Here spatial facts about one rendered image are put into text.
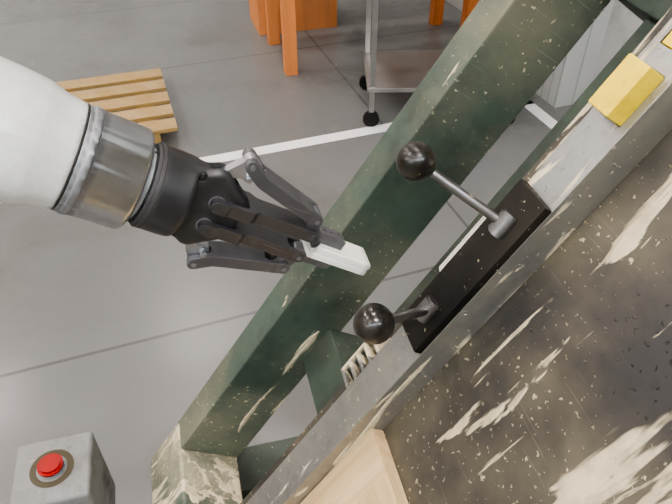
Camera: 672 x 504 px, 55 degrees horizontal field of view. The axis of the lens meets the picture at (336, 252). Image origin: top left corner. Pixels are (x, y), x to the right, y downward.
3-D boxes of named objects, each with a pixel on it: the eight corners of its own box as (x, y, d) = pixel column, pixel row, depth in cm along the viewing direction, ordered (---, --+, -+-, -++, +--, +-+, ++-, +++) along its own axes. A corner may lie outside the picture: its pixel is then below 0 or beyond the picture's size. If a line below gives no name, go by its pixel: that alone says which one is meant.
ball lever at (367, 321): (411, 307, 69) (337, 325, 58) (432, 282, 67) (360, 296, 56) (434, 333, 67) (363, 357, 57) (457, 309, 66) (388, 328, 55)
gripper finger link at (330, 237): (294, 226, 62) (310, 202, 60) (336, 241, 64) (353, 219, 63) (297, 235, 61) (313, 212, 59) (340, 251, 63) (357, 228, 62)
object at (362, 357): (359, 374, 81) (340, 369, 80) (391, 337, 78) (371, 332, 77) (367, 399, 78) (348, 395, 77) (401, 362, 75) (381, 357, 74)
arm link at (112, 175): (55, 170, 56) (122, 193, 59) (45, 233, 49) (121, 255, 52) (93, 83, 52) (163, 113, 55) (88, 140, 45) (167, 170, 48)
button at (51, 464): (41, 462, 104) (37, 455, 103) (66, 456, 105) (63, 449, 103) (38, 484, 101) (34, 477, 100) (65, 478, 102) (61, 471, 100)
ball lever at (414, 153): (500, 237, 64) (390, 159, 63) (525, 209, 62) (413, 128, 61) (501, 253, 60) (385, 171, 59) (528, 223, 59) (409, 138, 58)
